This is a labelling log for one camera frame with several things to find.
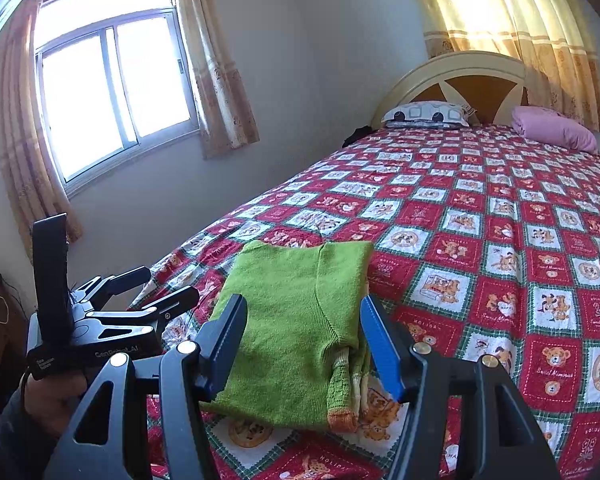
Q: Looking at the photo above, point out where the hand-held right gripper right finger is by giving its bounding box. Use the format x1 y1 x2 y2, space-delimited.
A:
359 295 561 480

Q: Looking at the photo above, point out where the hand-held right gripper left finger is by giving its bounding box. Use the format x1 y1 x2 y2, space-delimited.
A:
40 293 249 480

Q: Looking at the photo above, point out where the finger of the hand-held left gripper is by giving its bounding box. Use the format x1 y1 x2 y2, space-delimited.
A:
72 266 152 311
92 285 201 331

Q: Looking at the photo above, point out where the green orange striped knit sweater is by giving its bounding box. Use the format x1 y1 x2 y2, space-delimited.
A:
207 239 376 434

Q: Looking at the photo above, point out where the person's left forearm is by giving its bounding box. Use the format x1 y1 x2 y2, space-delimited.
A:
0 390 62 480

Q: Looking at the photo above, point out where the person's left hand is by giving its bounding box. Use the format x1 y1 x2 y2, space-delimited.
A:
19 374 89 436

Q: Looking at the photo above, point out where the red patchwork bear bedspread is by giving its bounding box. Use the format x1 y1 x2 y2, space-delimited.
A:
129 122 600 480

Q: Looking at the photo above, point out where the sliding glass window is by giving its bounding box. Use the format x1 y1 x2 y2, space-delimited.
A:
32 0 201 187

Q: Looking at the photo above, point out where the dark object beside bed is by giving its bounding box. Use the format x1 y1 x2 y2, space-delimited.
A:
342 124 376 149

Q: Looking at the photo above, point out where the white patterned pillow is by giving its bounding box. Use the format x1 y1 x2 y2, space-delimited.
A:
381 100 471 129

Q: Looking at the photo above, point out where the pink pillow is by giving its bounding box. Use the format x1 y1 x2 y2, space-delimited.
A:
510 105 599 155

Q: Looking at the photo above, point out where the cream and brown headboard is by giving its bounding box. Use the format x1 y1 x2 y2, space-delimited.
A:
369 50 529 129

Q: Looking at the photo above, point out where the wide yellow patterned curtain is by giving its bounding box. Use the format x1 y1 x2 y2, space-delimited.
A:
404 0 600 134

